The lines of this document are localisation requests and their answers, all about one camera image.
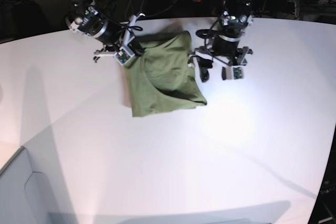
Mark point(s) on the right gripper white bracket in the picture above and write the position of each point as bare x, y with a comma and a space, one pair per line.
127, 46

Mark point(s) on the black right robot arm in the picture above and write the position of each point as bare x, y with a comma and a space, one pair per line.
89, 18

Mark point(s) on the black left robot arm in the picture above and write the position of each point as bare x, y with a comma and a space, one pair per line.
221, 41

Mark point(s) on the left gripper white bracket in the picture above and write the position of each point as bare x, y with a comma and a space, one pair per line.
232, 66

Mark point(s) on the green T-shirt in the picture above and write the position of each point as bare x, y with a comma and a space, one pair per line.
162, 80

